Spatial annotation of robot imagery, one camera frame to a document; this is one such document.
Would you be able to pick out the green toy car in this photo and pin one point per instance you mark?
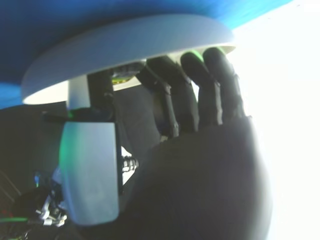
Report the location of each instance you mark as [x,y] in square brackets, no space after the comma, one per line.
[122,80]

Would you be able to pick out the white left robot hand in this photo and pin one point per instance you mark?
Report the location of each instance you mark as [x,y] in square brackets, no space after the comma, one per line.
[200,187]

